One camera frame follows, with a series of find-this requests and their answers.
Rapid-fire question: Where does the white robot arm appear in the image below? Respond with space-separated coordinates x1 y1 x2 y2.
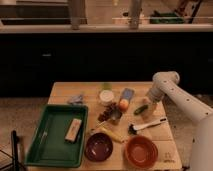
146 71 213 171

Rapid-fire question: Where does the wooden block in tray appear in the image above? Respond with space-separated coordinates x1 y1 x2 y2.
65 118 82 142

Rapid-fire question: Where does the black chair frame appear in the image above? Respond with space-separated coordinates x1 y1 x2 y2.
0 130 27 171

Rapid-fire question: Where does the purple bowl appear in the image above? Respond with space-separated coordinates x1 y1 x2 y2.
85 133 113 162

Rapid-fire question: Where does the orange peach fruit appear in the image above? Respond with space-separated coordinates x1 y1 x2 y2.
118 99 129 112

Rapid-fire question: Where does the grey crumpled cloth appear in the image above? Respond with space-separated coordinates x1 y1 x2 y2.
67 94 83 105

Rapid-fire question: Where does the dark grape bunch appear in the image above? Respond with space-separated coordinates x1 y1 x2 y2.
98 103 117 122

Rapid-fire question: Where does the white handled black brush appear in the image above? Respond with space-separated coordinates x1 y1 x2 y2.
128 117 167 135

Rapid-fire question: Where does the red bowl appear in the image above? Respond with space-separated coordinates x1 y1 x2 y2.
124 135 158 169

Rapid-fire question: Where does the green bin in background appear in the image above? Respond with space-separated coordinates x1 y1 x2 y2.
150 11 184 24

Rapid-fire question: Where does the green plastic tray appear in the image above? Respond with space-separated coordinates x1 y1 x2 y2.
25 105 88 168

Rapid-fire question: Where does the white lidded cup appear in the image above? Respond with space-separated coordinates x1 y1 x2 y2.
99 90 114 106

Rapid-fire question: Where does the metal measuring scoop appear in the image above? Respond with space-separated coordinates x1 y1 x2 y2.
90 110 122 132

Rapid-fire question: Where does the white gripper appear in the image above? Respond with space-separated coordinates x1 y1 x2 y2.
141 85 165 118

